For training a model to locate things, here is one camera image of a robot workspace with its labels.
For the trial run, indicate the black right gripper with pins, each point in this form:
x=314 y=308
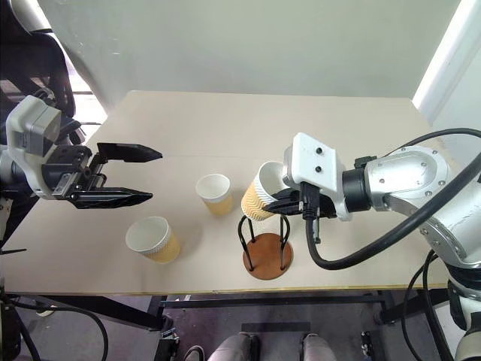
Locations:
x=327 y=208

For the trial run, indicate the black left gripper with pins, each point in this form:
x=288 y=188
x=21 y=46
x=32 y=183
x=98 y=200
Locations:
x=69 y=165

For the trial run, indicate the yellow ribbed paper cup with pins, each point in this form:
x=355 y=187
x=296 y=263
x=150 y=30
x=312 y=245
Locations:
x=218 y=201
x=163 y=246
x=255 y=201

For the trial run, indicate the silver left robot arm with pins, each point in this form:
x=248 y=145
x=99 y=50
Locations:
x=5 y=169

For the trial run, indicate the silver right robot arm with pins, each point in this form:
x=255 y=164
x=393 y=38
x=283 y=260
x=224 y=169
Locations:
x=406 y=176

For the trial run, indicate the black floor tape strip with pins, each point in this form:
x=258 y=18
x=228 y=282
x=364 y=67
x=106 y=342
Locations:
x=275 y=327

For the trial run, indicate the grey rounded shape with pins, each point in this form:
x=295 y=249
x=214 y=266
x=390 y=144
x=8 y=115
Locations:
x=233 y=347
x=319 y=347

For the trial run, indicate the dark shoe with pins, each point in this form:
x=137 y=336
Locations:
x=194 y=354

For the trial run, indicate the white and grey machine part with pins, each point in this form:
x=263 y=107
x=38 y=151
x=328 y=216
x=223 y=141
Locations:
x=30 y=15

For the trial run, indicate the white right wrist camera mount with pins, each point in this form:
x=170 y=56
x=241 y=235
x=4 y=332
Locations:
x=313 y=161

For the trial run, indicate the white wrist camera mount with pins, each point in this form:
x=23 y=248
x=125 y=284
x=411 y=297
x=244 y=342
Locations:
x=313 y=161
x=32 y=128

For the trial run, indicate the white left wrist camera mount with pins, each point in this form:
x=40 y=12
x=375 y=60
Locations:
x=32 y=128

